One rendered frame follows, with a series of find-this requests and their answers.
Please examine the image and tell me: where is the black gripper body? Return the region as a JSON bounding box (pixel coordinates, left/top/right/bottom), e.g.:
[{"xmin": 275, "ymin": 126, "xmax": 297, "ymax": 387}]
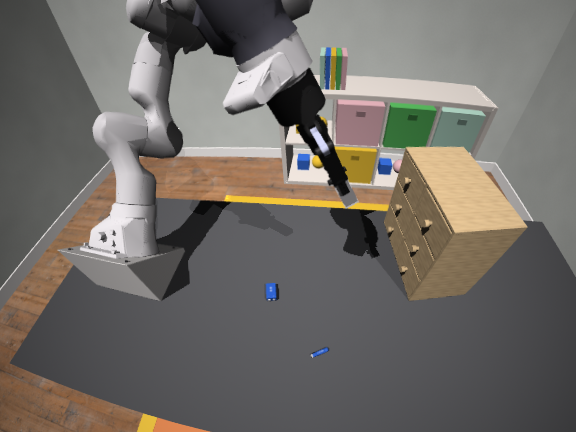
[{"xmin": 266, "ymin": 68, "xmax": 327, "ymax": 149}]

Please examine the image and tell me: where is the light wooden chest of drawers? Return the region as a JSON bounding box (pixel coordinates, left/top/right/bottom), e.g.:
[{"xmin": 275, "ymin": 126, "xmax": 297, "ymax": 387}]
[{"xmin": 384, "ymin": 147, "xmax": 527, "ymax": 301}]

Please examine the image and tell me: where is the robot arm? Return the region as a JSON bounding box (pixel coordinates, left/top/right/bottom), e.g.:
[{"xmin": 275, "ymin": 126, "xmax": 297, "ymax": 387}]
[{"xmin": 80, "ymin": 0, "xmax": 313, "ymax": 259}]

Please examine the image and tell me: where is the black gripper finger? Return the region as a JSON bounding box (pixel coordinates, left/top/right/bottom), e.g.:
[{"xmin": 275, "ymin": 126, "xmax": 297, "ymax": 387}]
[
  {"xmin": 296, "ymin": 115, "xmax": 347, "ymax": 171},
  {"xmin": 299, "ymin": 120, "xmax": 359, "ymax": 209}
]

